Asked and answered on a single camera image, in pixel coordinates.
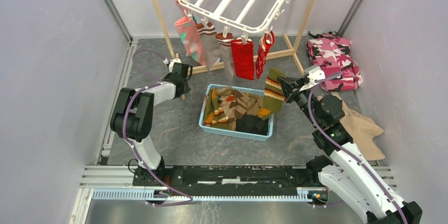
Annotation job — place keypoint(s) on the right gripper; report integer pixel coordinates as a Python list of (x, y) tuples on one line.
[(287, 87)]

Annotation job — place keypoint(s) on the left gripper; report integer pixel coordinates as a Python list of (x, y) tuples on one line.
[(186, 88)]

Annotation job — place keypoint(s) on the green striped sock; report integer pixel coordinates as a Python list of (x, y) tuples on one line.
[(273, 94), (214, 115)]

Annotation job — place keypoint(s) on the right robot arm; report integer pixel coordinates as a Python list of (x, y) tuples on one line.
[(343, 168)]

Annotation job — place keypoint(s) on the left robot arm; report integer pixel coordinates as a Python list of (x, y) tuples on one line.
[(132, 117)]

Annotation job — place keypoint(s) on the grey sock striped cuff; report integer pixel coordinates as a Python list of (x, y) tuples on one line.
[(207, 33)]

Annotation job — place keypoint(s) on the pink patterned sock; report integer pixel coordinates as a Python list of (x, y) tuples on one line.
[(189, 35)]

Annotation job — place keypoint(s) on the black garment in basket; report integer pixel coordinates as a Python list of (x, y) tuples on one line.
[(252, 124)]

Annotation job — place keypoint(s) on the red snowflake sock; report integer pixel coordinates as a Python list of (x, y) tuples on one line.
[(265, 44)]

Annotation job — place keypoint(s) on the pink camouflage bag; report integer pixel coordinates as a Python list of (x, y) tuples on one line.
[(332, 53)]

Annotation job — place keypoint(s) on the light blue plastic basket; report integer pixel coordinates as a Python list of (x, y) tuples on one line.
[(232, 133)]

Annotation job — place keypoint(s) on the beige cloth on floor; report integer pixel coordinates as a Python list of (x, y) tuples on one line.
[(363, 130)]

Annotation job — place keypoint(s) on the wooden rack frame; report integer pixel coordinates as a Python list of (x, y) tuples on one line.
[(301, 23)]

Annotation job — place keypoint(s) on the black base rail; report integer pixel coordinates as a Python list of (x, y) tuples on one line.
[(228, 180)]

